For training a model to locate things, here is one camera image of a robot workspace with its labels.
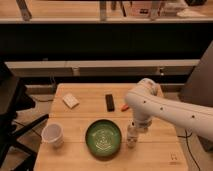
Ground small clear plastic bottle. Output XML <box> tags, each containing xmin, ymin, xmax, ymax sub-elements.
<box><xmin>126</xmin><ymin>123</ymin><xmax>138</xmax><ymax>148</ymax></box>

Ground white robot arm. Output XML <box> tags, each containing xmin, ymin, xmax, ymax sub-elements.
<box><xmin>125</xmin><ymin>78</ymin><xmax>213</xmax><ymax>141</ymax></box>

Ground black rectangular bar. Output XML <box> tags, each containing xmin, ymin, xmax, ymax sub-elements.
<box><xmin>105</xmin><ymin>94</ymin><xmax>115</xmax><ymax>112</ymax></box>

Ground orange carrot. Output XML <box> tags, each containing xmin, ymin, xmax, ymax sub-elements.
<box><xmin>121</xmin><ymin>104</ymin><xmax>129</xmax><ymax>112</ymax></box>

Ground white sponge block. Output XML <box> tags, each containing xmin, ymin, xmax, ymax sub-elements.
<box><xmin>62</xmin><ymin>93</ymin><xmax>79</xmax><ymax>109</ymax></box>

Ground green round plate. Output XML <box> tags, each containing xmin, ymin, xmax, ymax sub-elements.
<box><xmin>85</xmin><ymin>119</ymin><xmax>122</xmax><ymax>158</ymax></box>

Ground white plastic cup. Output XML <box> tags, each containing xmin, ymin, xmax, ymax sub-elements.
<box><xmin>41</xmin><ymin>123</ymin><xmax>63</xmax><ymax>148</ymax></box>

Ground black office chair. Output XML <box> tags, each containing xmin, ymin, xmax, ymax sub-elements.
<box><xmin>0</xmin><ymin>61</ymin><xmax>49</xmax><ymax>168</ymax></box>

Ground wooden shelf with items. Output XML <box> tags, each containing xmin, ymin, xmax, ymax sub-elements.
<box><xmin>0</xmin><ymin>0</ymin><xmax>213</xmax><ymax>24</ymax></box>

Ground grey metal rail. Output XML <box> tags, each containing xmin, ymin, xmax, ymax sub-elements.
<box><xmin>6</xmin><ymin>59</ymin><xmax>199</xmax><ymax>77</ymax></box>

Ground black cable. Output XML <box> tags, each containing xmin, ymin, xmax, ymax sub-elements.
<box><xmin>176</xmin><ymin>129</ymin><xmax>202</xmax><ymax>171</ymax></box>

